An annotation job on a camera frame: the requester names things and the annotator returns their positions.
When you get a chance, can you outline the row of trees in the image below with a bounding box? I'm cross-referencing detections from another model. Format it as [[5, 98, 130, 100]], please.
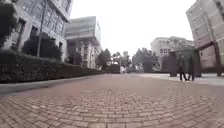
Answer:
[[95, 47, 161, 74]]

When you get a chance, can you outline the pale building with overhang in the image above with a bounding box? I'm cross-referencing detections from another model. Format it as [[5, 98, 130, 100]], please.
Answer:
[[64, 15, 103, 70]]

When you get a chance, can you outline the red brick path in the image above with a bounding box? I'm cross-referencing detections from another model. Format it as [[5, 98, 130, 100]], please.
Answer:
[[0, 73, 224, 128]]

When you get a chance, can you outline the pale low building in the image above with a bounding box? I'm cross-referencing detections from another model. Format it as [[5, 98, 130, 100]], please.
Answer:
[[150, 35, 195, 65]]

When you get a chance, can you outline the dark bushy tree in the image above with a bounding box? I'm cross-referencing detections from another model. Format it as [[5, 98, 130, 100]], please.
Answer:
[[21, 32, 63, 62], [0, 2, 20, 52]]

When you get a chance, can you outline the person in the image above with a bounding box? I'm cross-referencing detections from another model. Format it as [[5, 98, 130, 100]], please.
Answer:
[[186, 56, 196, 82], [176, 54, 188, 82]]

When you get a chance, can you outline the dark green hedge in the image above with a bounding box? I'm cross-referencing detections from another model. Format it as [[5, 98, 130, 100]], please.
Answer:
[[0, 49, 106, 85]]

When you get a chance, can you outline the grey building with awning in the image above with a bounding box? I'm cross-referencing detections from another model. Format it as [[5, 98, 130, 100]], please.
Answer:
[[0, 0, 74, 63]]

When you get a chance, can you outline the pole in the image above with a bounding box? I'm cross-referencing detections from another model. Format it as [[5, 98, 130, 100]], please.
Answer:
[[35, 0, 48, 59]]

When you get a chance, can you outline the grey kerb strip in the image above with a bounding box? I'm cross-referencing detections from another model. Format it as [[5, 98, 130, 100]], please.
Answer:
[[0, 73, 101, 97]]

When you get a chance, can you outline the grey paved plaza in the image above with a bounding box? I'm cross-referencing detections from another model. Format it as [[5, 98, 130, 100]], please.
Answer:
[[139, 72, 224, 88]]

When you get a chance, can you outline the tall beige building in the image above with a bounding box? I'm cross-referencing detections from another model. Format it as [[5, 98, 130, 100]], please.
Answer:
[[185, 0, 224, 70]]

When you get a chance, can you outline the dark frame structure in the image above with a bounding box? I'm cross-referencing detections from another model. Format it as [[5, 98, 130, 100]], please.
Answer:
[[167, 40, 224, 78]]

